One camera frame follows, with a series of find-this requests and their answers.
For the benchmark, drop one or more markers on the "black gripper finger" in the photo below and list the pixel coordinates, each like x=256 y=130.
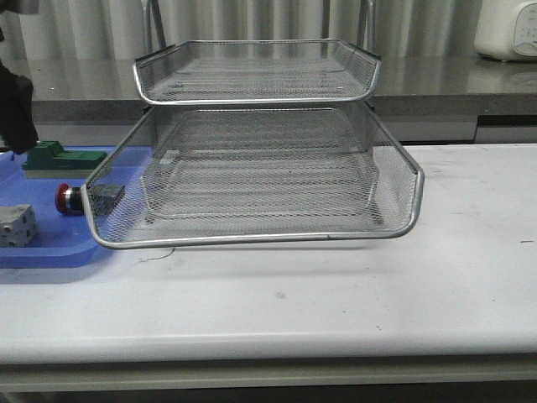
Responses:
x=17 y=125

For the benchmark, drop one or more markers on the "red emergency stop button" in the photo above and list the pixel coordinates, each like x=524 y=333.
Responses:
x=68 y=199

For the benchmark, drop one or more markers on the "silver mesh tray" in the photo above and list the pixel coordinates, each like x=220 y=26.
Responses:
x=254 y=188
x=212 y=72
x=349 y=132

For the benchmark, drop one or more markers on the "green terminal block component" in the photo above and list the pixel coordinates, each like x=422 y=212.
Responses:
x=49 y=159

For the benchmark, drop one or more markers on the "blue plastic tray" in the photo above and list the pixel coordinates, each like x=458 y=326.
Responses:
x=65 y=241

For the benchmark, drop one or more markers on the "white appliance in background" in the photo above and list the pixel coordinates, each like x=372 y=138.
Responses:
x=506 y=30

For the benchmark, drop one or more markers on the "white grey switch block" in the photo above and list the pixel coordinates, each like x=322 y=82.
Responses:
x=18 y=225

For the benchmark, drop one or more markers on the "thin wire scrap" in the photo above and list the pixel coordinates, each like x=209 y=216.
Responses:
x=162 y=255

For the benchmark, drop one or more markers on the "silver metal rack frame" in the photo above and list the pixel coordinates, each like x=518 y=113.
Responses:
x=155 y=41

